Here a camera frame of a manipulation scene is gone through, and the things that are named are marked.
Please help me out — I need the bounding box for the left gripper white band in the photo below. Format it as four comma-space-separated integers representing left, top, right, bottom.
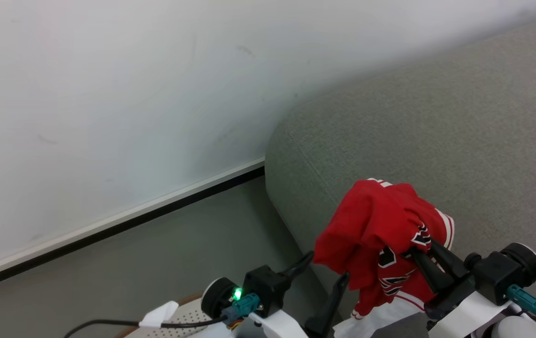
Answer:
248, 251, 350, 338

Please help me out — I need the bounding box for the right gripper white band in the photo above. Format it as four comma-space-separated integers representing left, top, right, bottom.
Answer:
404, 238, 512, 338

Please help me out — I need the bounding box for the red sports jersey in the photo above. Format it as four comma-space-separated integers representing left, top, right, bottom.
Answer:
314, 178, 455, 338

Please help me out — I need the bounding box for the grey fabric sofa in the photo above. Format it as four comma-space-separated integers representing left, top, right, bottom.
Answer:
265, 10, 536, 338

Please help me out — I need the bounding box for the white and black baseboard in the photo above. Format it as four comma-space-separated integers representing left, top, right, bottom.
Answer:
0, 157, 266, 295

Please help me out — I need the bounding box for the white cable label tag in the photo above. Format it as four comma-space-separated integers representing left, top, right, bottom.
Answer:
138, 300, 180, 329

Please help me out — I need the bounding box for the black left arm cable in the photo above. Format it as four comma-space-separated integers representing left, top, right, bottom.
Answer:
63, 293, 261, 338

